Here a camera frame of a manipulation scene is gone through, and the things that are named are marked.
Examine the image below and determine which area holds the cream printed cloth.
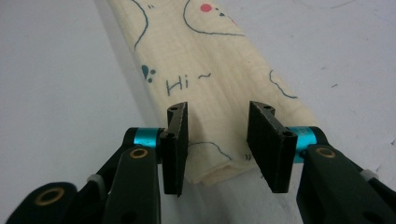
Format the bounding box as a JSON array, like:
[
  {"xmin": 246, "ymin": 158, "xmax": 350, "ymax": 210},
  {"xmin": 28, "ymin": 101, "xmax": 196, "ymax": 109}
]
[{"xmin": 106, "ymin": 0, "xmax": 319, "ymax": 187}]

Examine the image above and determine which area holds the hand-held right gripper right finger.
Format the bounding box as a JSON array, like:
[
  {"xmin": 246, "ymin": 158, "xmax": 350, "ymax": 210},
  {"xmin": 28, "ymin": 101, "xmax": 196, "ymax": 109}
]
[{"xmin": 247, "ymin": 101, "xmax": 327, "ymax": 194}]

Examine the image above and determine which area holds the white table mat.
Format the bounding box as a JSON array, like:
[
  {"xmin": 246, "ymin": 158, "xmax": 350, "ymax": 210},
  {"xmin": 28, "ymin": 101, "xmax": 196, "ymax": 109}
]
[{"xmin": 0, "ymin": 0, "xmax": 396, "ymax": 224}]

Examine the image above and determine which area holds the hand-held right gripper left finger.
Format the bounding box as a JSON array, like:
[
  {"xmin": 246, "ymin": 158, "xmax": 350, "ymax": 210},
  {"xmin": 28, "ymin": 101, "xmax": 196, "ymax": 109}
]
[{"xmin": 124, "ymin": 102, "xmax": 190, "ymax": 198}]

